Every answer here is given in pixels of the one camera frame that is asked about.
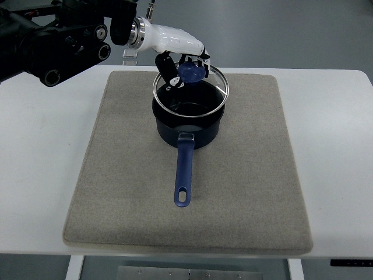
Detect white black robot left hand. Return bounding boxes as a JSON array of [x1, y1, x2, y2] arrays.
[[127, 17, 210, 88]]

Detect glass lid with blue knob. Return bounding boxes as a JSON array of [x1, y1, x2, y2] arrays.
[[152, 66, 230, 118]]

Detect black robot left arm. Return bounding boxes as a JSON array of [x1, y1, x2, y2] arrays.
[[1, 1, 137, 87]]

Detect clear floor plate lower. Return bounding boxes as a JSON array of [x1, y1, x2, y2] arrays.
[[122, 60, 138, 66]]

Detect beige fabric mat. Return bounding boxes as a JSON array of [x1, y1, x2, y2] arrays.
[[63, 71, 313, 255]]

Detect white table leg left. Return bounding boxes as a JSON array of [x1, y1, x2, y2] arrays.
[[65, 255, 85, 280]]

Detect white table leg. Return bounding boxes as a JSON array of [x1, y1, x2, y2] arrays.
[[287, 258, 305, 280], [65, 255, 85, 280]]

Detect white table leg right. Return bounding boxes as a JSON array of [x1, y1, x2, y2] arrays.
[[287, 258, 305, 280]]

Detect black table control panel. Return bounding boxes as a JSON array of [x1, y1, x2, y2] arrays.
[[330, 259, 373, 267]]

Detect dark blue saucepan blue handle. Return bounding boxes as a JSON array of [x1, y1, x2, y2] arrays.
[[152, 84, 227, 208]]

